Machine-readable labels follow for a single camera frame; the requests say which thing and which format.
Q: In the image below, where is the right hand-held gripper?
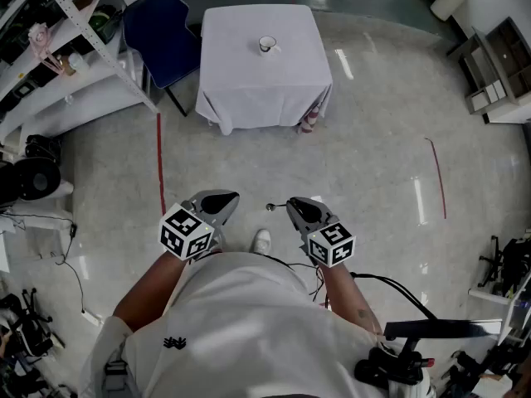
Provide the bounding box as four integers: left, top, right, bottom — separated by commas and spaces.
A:
285, 196, 357, 269

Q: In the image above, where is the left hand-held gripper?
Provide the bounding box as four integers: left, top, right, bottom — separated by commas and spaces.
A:
158, 189, 241, 262

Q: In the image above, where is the white cup with dark rim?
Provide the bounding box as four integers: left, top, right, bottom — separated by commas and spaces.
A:
258, 35, 283, 58

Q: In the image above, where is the person's right forearm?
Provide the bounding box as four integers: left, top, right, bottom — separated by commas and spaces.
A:
321, 261, 385, 335

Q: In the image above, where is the person's left forearm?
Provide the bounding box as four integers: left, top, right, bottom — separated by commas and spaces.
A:
112, 249, 188, 333

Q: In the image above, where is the person's white shoe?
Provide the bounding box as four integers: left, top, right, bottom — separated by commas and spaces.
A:
250, 229, 272, 255

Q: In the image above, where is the person's white shirt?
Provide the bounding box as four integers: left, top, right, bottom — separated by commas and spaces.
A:
78, 250, 436, 398

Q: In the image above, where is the pink white striped object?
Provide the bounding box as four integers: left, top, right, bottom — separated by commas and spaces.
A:
295, 103, 321, 135

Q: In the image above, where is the black waist-mounted device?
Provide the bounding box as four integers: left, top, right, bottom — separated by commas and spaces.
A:
353, 319, 503, 391

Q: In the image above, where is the white tablecloth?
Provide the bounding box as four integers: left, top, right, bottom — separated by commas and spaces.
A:
194, 3, 334, 136

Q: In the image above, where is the black round device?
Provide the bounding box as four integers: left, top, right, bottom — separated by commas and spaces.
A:
0, 158, 62, 206

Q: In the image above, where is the black bag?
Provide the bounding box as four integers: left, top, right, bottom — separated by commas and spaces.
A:
24, 133, 62, 163

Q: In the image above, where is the white metal shelf rack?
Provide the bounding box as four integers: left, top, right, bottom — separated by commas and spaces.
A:
0, 0, 161, 148

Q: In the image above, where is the black tripod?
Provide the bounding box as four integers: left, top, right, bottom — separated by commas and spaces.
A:
478, 235, 531, 298

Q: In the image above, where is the blue chair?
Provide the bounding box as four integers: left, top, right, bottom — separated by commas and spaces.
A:
122, 0, 203, 118

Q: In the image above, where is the green helmet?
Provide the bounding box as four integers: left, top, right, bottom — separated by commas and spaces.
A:
88, 4, 119, 44

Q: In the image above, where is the pink toy figure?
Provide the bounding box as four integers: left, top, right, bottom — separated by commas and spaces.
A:
27, 22, 66, 77

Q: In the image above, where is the grey shelf cabinet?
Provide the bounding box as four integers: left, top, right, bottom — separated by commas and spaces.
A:
446, 16, 531, 116

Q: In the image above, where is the white round bin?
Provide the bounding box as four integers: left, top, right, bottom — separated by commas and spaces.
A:
430, 0, 475, 22

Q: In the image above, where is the thick black cable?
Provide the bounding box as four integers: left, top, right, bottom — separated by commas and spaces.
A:
350, 271, 439, 322

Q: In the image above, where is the thin black floor cable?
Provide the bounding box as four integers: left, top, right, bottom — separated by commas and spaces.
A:
0, 211, 105, 327

